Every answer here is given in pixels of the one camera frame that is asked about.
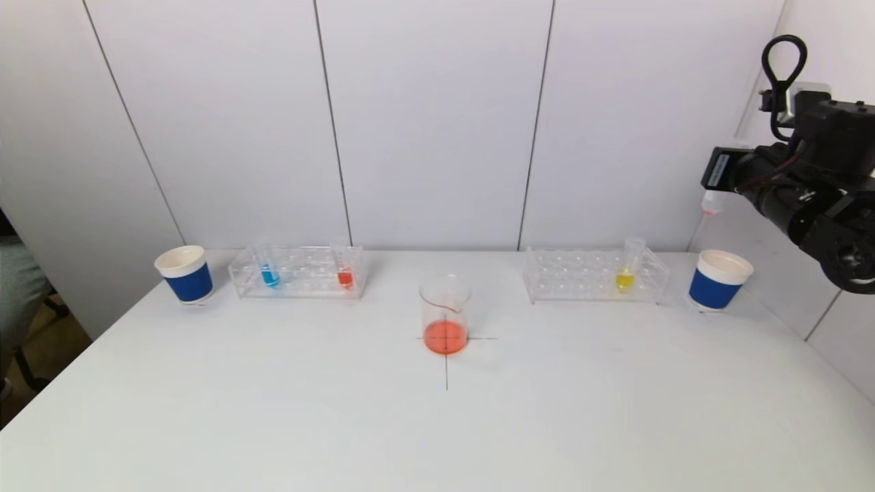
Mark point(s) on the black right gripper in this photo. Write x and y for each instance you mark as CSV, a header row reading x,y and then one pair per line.
x,y
718,169

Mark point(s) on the test tube with red pigment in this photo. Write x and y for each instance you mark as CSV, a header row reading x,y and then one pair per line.
x,y
346,278
714,203

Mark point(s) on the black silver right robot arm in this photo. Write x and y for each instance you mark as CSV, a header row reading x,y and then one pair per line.
x,y
841,232

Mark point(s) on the test tube with yellow pigment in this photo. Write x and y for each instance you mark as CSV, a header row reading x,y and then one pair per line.
x,y
623,280

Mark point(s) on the clear acrylic test tube rack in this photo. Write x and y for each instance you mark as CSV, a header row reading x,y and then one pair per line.
x,y
307,275
581,275

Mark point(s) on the clear glass beaker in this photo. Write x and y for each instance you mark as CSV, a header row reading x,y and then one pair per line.
x,y
444,336

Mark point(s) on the test tube with blue pigment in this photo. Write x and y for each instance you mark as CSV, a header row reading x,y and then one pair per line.
x,y
271,277

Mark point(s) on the blue white paper cup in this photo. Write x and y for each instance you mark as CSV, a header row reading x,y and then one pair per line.
x,y
190,281
711,288

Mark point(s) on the person in grey trousers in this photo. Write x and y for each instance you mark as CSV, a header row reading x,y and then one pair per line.
x,y
17,294

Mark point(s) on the black chair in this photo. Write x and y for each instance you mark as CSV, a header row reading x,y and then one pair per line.
x,y
31,369

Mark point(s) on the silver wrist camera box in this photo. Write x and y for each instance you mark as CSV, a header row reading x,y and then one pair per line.
x,y
796,96

